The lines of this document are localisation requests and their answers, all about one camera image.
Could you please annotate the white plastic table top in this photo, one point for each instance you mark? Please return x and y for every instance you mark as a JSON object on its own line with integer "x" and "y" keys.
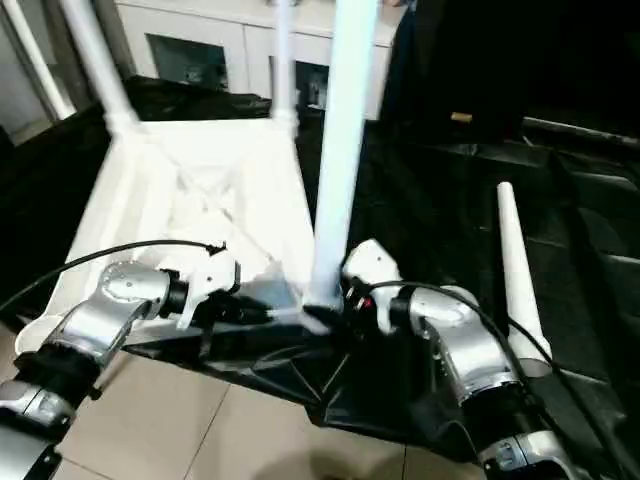
{"x": 150, "y": 175}

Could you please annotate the white plastic table leg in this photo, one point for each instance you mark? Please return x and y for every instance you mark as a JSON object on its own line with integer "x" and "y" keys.
{"x": 95, "y": 65}
{"x": 517, "y": 270}
{"x": 345, "y": 125}
{"x": 282, "y": 60}

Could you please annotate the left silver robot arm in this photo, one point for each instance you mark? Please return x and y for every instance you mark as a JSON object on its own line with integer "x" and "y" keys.
{"x": 110, "y": 300}

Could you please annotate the black shiny mat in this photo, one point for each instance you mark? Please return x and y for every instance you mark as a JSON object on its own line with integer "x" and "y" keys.
{"x": 450, "y": 200}

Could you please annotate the small pale label tag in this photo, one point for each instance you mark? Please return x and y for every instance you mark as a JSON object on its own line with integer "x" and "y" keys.
{"x": 461, "y": 117}

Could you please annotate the grey curtain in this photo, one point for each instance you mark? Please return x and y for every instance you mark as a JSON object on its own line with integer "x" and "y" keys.
{"x": 120, "y": 50}

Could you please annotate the long black bar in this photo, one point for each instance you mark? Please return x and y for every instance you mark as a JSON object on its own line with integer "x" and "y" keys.
{"x": 580, "y": 129}

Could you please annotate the white glass-door cabinet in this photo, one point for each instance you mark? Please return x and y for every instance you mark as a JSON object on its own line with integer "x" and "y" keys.
{"x": 210, "y": 20}

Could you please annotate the black backdrop cloth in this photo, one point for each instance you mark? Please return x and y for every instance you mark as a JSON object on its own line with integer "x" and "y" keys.
{"x": 525, "y": 50}

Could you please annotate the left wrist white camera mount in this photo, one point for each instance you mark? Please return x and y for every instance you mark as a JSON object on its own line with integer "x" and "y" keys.
{"x": 210, "y": 280}

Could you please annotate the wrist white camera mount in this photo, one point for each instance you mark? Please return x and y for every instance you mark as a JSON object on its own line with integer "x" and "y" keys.
{"x": 210, "y": 280}
{"x": 375, "y": 265}

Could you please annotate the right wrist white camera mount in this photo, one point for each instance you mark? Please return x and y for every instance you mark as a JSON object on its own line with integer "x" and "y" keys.
{"x": 375, "y": 265}

